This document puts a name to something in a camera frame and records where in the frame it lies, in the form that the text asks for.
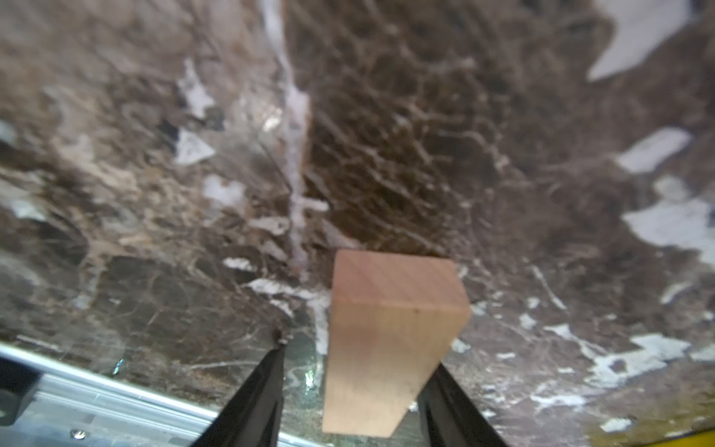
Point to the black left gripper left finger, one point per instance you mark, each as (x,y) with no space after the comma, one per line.
(252,417)

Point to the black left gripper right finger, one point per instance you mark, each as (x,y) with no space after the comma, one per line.
(449,418)

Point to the natural wood building block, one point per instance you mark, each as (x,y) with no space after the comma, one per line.
(393,318)

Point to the aluminium front rail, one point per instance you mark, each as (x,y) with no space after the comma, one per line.
(73,407)

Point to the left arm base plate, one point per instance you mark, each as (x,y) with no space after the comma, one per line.
(19,383)

